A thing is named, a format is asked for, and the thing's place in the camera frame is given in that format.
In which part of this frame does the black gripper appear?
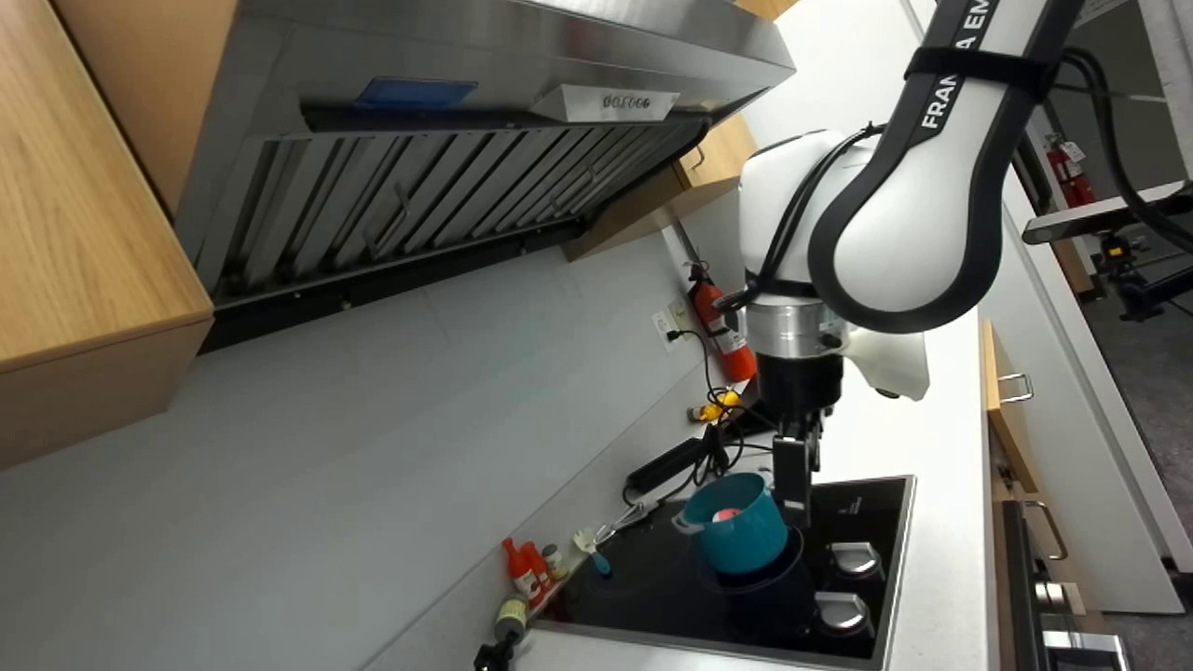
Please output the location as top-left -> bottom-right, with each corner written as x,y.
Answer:
745,295 -> 844,512

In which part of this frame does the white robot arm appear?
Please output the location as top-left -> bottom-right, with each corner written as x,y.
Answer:
723,0 -> 1084,509

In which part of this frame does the blue pot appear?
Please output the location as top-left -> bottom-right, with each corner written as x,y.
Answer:
670,475 -> 795,578

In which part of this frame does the black glass stove top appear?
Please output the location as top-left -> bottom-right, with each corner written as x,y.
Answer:
546,478 -> 910,671

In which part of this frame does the red fire extinguisher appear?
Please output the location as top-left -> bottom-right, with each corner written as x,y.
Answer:
670,222 -> 758,386

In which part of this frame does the red sauce bottle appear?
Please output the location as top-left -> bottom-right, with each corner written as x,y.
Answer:
502,537 -> 563,609

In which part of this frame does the black oven front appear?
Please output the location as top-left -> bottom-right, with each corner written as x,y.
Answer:
996,502 -> 1130,671

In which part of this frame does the green capped dark bottle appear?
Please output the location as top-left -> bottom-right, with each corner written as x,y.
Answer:
475,596 -> 531,671

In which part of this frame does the steel range hood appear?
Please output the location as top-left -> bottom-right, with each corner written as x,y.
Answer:
177,0 -> 795,305

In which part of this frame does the wooden upper cabinet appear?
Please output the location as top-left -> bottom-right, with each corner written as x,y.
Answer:
0,0 -> 214,471

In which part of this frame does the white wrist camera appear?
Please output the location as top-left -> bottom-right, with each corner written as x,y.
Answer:
848,330 -> 931,404

